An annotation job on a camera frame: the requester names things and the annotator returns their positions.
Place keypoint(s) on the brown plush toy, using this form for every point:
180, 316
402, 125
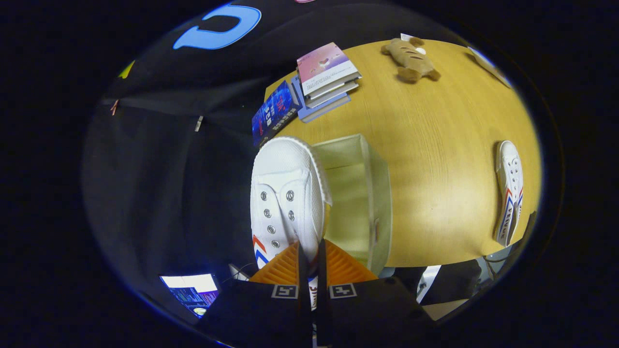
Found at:
408, 60

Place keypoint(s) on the computer monitor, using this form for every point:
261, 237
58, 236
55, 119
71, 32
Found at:
188, 282

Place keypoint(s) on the pink clip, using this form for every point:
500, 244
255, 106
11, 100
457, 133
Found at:
114, 107

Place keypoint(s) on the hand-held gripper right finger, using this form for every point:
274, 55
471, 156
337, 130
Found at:
323, 275

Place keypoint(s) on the pink cover book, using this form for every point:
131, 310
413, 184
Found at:
321, 63

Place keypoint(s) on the black backdrop cloth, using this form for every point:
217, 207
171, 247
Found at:
169, 183

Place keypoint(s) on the grey book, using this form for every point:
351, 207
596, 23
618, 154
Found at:
338, 92

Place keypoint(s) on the white canvas shoe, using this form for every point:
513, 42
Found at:
510, 174
290, 169

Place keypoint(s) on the small white tag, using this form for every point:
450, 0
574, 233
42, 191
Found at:
406, 36

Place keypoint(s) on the black bar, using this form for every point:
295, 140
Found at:
529, 227

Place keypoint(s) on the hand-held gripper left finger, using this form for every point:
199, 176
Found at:
303, 275

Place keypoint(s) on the light blue book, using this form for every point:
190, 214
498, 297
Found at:
321, 112

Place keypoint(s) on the dark blue book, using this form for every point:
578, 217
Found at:
273, 113

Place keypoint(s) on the white device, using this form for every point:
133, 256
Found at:
237, 271

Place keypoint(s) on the pale green storage box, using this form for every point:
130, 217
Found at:
377, 193

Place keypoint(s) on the silver clip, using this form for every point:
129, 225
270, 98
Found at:
198, 123

